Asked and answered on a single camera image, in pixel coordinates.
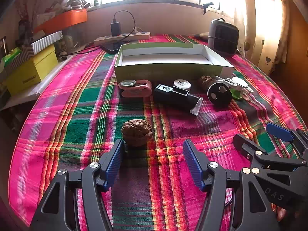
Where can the yellow box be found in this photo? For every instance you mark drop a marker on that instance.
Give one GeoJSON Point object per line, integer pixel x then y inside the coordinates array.
{"type": "Point", "coordinates": [31, 72]}

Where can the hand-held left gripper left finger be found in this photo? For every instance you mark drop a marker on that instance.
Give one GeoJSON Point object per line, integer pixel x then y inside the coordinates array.
{"type": "Point", "coordinates": [115, 163]}

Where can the beige power strip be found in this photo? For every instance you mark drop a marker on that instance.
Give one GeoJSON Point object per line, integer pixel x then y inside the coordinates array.
{"type": "Point", "coordinates": [134, 36]}

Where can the orange tray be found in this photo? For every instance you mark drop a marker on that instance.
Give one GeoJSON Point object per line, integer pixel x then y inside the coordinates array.
{"type": "Point", "coordinates": [65, 19]}

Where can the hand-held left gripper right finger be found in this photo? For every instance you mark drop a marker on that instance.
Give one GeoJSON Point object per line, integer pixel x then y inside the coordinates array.
{"type": "Point", "coordinates": [192, 166]}

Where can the pink green plaid blanket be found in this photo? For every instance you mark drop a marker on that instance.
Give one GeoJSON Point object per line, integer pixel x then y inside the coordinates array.
{"type": "Point", "coordinates": [72, 125]}

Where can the white and green spool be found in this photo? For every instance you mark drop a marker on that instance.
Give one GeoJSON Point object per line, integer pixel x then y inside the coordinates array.
{"type": "Point", "coordinates": [240, 83]}

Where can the black window latch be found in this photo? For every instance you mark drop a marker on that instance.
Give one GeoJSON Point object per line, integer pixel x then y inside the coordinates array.
{"type": "Point", "coordinates": [206, 5]}

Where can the glass jar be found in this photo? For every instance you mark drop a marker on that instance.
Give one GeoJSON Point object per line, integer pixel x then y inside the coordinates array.
{"type": "Point", "coordinates": [68, 42]}

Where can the cream heart print curtain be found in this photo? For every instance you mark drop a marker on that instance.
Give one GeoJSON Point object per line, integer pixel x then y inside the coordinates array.
{"type": "Point", "coordinates": [262, 28]}

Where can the grey portable heater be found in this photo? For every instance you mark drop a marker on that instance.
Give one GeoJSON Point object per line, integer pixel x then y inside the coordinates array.
{"type": "Point", "coordinates": [223, 38]}

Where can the white round plastic jar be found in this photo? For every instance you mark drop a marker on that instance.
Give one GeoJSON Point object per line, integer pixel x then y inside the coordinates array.
{"type": "Point", "coordinates": [182, 84]}

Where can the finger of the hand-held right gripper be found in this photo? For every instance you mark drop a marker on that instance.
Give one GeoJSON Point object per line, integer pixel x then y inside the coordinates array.
{"type": "Point", "coordinates": [279, 131]}
{"type": "Point", "coordinates": [245, 144]}

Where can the brown walnut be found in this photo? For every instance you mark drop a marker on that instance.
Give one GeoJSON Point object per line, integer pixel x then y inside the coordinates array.
{"type": "Point", "coordinates": [205, 81]}
{"type": "Point", "coordinates": [136, 132]}

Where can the green tissue pack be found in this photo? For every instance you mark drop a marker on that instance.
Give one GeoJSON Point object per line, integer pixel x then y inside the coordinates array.
{"type": "Point", "coordinates": [12, 54]}

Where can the person's right hand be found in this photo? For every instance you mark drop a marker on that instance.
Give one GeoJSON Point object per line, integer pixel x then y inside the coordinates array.
{"type": "Point", "coordinates": [281, 215]}

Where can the shallow cardboard box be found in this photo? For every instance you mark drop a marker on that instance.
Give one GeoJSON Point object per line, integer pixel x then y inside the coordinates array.
{"type": "Point", "coordinates": [168, 69]}

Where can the beige cone-shaped object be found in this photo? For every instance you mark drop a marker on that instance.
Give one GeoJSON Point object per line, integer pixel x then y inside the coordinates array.
{"type": "Point", "coordinates": [201, 35]}

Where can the black smartphone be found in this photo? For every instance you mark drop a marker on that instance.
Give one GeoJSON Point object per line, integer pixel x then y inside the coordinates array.
{"type": "Point", "coordinates": [112, 47]}

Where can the black round remote fob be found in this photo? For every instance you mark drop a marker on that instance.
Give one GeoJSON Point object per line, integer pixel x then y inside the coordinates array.
{"type": "Point", "coordinates": [220, 96]}

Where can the grey striped box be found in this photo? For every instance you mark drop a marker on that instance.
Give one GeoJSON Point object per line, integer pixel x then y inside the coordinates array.
{"type": "Point", "coordinates": [45, 41]}

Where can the black charger plug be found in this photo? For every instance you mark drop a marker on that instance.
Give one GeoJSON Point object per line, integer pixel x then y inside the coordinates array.
{"type": "Point", "coordinates": [115, 28]}

